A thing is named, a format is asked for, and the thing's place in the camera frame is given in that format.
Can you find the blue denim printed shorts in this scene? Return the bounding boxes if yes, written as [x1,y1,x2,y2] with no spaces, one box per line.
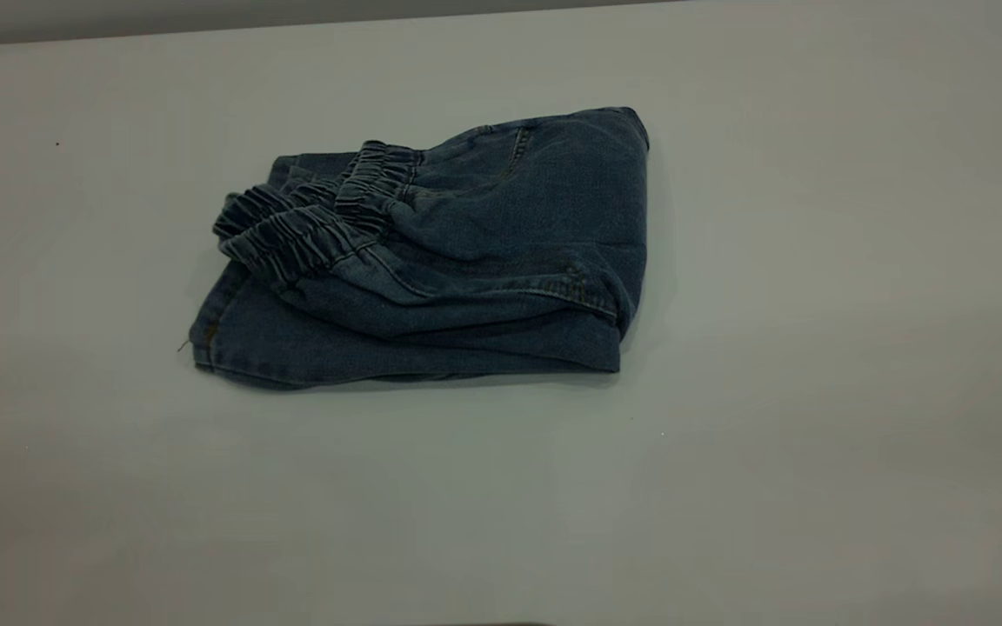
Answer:
[188,106,651,390]

